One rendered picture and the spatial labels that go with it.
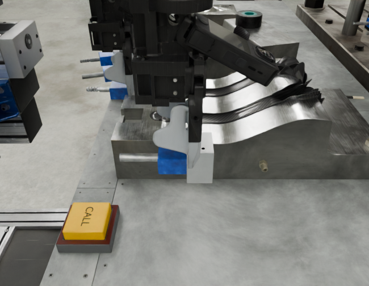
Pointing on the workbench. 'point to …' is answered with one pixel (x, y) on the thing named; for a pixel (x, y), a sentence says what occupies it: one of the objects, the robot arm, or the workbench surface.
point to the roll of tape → (248, 19)
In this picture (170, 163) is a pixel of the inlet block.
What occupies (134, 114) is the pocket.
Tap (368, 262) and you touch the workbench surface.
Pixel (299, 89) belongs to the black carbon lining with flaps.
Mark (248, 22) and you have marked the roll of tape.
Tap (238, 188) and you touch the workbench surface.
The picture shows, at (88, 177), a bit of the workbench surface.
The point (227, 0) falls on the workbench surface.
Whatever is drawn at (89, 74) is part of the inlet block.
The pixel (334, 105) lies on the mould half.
